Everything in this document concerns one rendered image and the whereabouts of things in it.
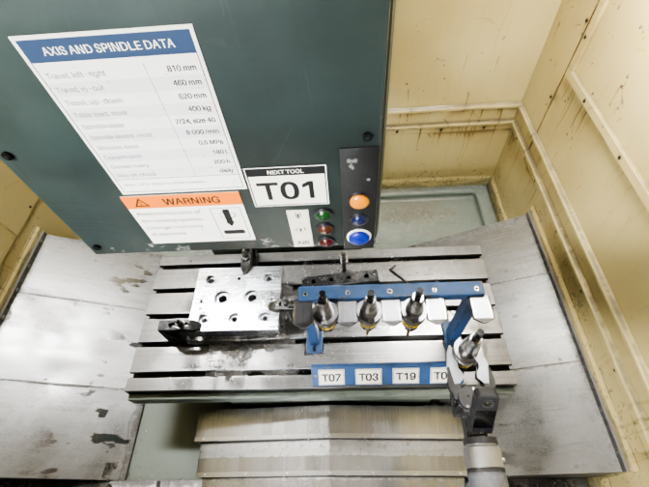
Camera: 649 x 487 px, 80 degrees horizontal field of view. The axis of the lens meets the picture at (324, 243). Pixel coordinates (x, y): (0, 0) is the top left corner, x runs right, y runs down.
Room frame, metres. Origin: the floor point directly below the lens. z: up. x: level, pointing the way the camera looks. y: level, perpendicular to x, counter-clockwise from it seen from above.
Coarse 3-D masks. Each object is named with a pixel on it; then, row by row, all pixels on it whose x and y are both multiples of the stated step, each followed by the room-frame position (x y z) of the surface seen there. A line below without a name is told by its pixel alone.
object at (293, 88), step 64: (0, 0) 0.36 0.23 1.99; (64, 0) 0.35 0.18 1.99; (128, 0) 0.35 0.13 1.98; (192, 0) 0.34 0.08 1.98; (256, 0) 0.34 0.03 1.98; (320, 0) 0.33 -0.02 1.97; (384, 0) 0.33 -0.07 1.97; (0, 64) 0.36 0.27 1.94; (256, 64) 0.34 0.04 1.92; (320, 64) 0.33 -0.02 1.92; (384, 64) 0.33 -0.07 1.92; (0, 128) 0.37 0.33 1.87; (64, 128) 0.36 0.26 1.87; (256, 128) 0.34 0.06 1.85; (320, 128) 0.33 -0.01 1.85; (384, 128) 0.34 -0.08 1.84; (64, 192) 0.37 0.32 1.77; (192, 192) 0.35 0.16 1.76
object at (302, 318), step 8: (296, 304) 0.45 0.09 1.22; (304, 304) 0.44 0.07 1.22; (312, 304) 0.44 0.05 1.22; (296, 312) 0.43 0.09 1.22; (304, 312) 0.42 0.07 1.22; (312, 312) 0.42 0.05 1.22; (296, 320) 0.40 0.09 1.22; (304, 320) 0.40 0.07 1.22; (312, 320) 0.40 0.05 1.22; (304, 328) 0.38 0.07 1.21
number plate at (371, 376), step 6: (360, 372) 0.34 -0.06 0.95; (366, 372) 0.33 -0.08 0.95; (372, 372) 0.33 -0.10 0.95; (378, 372) 0.33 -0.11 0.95; (360, 378) 0.32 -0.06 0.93; (366, 378) 0.32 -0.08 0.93; (372, 378) 0.32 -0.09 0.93; (378, 378) 0.32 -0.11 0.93; (360, 384) 0.31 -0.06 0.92; (366, 384) 0.31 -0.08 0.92; (372, 384) 0.31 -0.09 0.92; (378, 384) 0.31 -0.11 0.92
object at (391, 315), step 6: (384, 300) 0.43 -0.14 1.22; (390, 300) 0.43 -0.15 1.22; (396, 300) 0.43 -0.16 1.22; (384, 306) 0.41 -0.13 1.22; (390, 306) 0.41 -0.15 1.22; (396, 306) 0.41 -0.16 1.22; (384, 312) 0.40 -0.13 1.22; (390, 312) 0.40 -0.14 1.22; (396, 312) 0.39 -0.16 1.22; (384, 318) 0.38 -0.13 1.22; (390, 318) 0.38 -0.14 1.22; (396, 318) 0.38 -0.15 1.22; (402, 318) 0.38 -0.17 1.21; (390, 324) 0.37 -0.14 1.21; (396, 324) 0.36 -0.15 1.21
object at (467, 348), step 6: (468, 336) 0.29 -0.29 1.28; (462, 342) 0.29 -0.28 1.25; (468, 342) 0.28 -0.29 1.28; (474, 342) 0.27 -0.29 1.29; (480, 342) 0.27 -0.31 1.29; (462, 348) 0.28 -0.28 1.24; (468, 348) 0.27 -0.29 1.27; (474, 348) 0.26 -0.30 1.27; (462, 354) 0.27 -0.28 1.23; (468, 354) 0.26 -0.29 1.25; (474, 354) 0.26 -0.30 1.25
